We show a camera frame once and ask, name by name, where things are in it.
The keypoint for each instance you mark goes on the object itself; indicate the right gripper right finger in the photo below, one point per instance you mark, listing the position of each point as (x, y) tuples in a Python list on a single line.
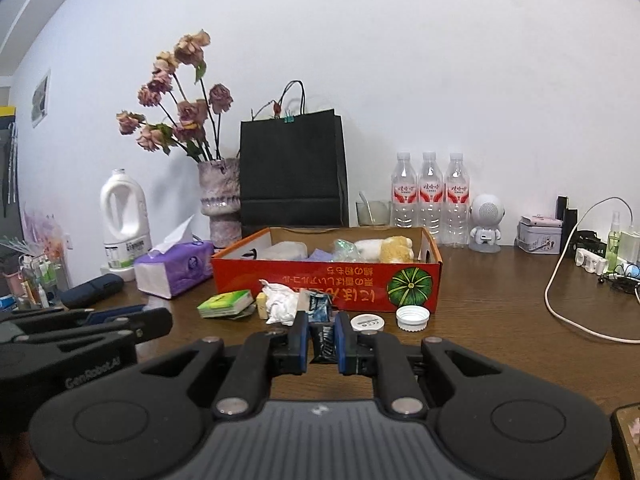
[(380, 357)]

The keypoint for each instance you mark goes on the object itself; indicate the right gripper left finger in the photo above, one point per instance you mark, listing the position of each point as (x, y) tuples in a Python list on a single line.
[(263, 357)]

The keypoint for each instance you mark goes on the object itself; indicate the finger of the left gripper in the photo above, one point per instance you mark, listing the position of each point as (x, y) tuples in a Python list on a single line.
[(59, 315), (150, 324)]

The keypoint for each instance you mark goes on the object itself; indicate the yellow white plush toy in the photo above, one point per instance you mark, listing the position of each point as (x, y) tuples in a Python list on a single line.
[(393, 249)]

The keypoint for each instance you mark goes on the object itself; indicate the clear plastic wrap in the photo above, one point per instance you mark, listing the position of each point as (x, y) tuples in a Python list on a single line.
[(345, 251)]

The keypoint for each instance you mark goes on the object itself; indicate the translucent plastic box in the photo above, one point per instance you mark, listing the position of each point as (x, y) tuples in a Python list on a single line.
[(284, 251)]

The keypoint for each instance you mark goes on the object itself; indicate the purple cloth pouch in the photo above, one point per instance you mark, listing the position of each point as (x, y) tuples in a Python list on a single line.
[(319, 255)]

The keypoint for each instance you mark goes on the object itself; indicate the white flat lid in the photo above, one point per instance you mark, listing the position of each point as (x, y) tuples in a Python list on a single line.
[(367, 322)]

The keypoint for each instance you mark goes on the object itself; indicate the white ribbed cap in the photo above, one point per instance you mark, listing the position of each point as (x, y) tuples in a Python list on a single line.
[(412, 318)]

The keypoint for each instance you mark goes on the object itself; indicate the navy glasses case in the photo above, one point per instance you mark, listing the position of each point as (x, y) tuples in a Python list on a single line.
[(89, 293)]

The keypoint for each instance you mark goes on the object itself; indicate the purple tissue pack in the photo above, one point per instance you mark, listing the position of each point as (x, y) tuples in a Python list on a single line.
[(180, 262)]

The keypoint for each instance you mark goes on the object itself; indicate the orange cardboard box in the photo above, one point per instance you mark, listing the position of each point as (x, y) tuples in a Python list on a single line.
[(354, 286)]

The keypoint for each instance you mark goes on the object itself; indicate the green card box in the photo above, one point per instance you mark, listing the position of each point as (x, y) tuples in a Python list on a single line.
[(226, 304)]

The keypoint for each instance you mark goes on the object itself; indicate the crumpled white tissue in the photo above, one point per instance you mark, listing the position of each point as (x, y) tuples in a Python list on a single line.
[(281, 303)]

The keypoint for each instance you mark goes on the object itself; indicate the white detergent jug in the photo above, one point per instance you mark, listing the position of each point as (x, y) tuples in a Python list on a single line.
[(126, 228)]

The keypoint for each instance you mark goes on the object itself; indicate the glass cup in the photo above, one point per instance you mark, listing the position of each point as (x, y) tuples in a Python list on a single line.
[(372, 212)]

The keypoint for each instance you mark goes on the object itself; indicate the middle water bottle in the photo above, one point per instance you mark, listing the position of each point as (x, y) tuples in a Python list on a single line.
[(431, 194)]

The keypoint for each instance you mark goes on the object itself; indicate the water bottle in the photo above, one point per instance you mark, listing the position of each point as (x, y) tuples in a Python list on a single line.
[(404, 190), (431, 194), (457, 195)]

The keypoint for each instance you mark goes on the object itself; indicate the left water bottle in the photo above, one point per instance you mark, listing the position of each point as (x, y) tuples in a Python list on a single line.
[(404, 190)]

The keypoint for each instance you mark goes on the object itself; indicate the right water bottle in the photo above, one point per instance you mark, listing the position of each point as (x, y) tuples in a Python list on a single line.
[(457, 195)]

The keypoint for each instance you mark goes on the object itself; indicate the white astronaut figure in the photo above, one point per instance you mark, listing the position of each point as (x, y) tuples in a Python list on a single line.
[(487, 212)]

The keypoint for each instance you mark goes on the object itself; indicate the small tin box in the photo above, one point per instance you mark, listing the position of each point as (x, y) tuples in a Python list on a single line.
[(539, 235)]

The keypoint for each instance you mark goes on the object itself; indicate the black paper bag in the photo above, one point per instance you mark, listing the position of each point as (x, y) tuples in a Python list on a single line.
[(293, 170)]

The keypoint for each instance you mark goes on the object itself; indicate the dried rose bouquet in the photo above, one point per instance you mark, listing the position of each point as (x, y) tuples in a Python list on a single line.
[(192, 112)]

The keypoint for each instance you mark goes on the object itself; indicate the white power strip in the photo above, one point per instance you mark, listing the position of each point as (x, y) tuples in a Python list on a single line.
[(590, 262)]

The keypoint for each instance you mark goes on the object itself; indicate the black rectangular box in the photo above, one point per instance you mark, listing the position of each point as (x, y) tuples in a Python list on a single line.
[(567, 216)]

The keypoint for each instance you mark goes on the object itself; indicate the smartphone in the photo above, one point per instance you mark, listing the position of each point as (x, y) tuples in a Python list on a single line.
[(625, 422)]

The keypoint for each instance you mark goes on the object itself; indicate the green spray bottle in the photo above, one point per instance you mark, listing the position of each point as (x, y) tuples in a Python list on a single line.
[(613, 242)]

